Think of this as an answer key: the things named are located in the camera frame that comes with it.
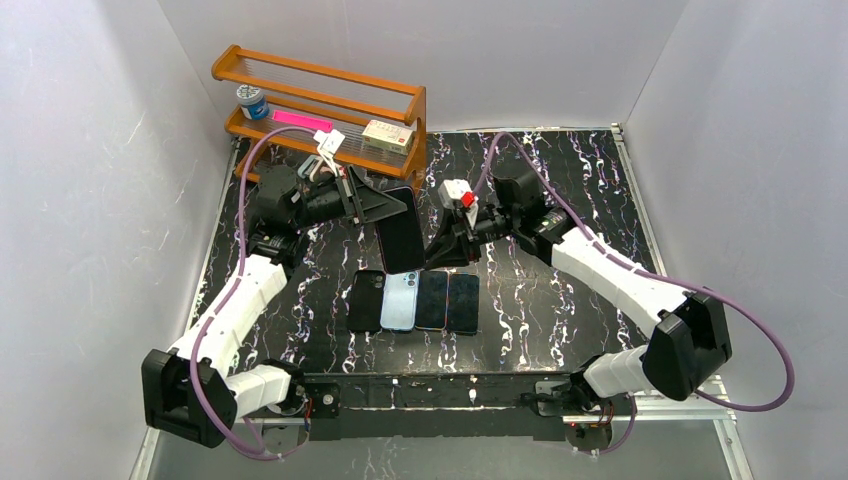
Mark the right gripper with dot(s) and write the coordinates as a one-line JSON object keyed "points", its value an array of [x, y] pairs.
{"points": [[466, 227]]}

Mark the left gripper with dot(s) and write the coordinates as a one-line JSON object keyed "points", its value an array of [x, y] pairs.
{"points": [[356, 198]]}

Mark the phone with black screen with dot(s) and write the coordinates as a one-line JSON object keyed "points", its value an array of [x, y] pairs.
{"points": [[432, 301]]}

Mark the light blue phone case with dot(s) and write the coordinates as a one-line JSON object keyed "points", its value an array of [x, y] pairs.
{"points": [[399, 302]]}

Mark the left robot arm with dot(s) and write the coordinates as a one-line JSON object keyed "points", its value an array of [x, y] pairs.
{"points": [[188, 389]]}

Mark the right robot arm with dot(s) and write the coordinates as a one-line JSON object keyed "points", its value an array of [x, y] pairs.
{"points": [[687, 333]]}

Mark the orange wooden shelf rack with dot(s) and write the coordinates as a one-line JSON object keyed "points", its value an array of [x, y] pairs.
{"points": [[348, 100]]}

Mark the cream cardboard box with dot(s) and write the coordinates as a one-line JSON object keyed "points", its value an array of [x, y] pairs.
{"points": [[388, 137]]}

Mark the pink flat card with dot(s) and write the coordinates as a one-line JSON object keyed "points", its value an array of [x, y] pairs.
{"points": [[303, 121]]}

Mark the blue white round jar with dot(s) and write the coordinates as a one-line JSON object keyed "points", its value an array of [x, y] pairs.
{"points": [[252, 101]]}

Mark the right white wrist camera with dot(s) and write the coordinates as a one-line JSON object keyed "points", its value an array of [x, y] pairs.
{"points": [[457, 196]]}

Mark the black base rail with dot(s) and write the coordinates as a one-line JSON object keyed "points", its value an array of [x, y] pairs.
{"points": [[524, 404]]}

